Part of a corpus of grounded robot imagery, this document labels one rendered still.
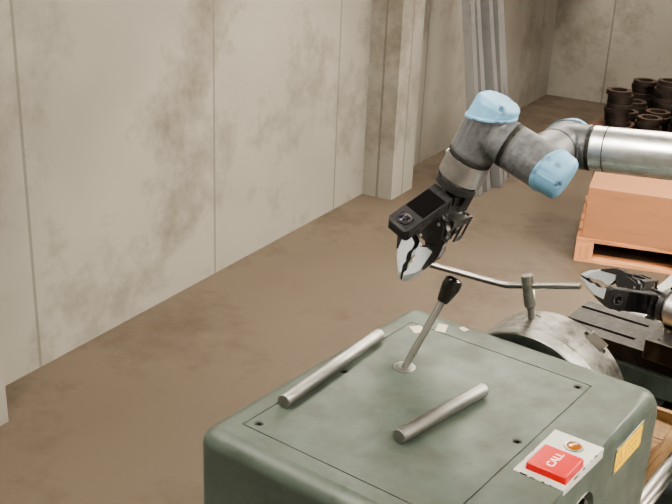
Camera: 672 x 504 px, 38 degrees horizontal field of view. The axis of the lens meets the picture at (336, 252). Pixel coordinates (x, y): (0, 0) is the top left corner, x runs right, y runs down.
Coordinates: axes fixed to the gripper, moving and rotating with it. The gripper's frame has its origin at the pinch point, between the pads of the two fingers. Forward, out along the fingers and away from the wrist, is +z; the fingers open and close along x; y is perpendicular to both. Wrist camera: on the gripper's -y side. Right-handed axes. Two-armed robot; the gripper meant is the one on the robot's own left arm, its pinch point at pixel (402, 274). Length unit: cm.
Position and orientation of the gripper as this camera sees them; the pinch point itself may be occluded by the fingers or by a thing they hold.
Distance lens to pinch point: 171.6
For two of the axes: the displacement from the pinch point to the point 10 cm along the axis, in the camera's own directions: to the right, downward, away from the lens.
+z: -3.6, 7.8, 5.1
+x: -6.9, -6.0, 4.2
